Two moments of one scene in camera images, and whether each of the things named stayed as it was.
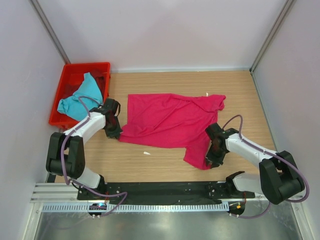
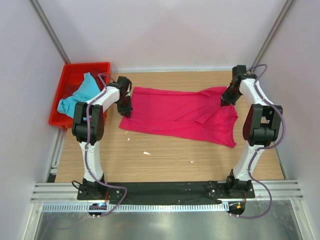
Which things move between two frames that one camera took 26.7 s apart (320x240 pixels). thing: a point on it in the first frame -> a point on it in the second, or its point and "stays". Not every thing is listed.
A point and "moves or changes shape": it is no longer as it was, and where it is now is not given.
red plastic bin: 74,75 stays
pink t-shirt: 171,121 moves or changes shape
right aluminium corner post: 287,6 stays
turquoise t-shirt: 72,105 stays
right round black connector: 236,207 stays
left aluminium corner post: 50,31 stays
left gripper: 115,134 -> 126,111
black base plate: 195,190 stays
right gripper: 216,162 -> 225,100
